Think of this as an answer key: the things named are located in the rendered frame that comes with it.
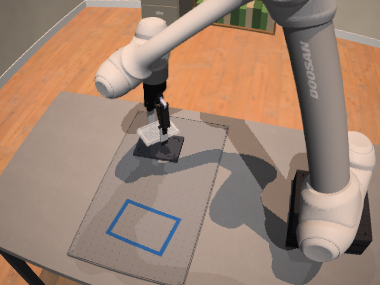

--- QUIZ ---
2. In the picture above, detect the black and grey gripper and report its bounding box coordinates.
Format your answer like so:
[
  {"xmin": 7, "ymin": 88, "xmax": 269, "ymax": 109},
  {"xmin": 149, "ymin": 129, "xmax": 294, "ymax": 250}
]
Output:
[{"xmin": 143, "ymin": 80, "xmax": 170, "ymax": 142}]

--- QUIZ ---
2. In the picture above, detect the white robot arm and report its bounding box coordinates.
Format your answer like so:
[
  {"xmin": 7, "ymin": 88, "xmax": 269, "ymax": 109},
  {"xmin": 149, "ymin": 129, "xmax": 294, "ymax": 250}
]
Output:
[{"xmin": 94, "ymin": 0, "xmax": 376, "ymax": 262}]

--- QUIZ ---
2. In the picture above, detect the blue tape outline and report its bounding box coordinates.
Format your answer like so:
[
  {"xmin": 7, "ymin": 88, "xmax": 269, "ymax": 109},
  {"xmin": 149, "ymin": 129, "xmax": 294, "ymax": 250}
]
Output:
[{"xmin": 106, "ymin": 199, "xmax": 181, "ymax": 257}]

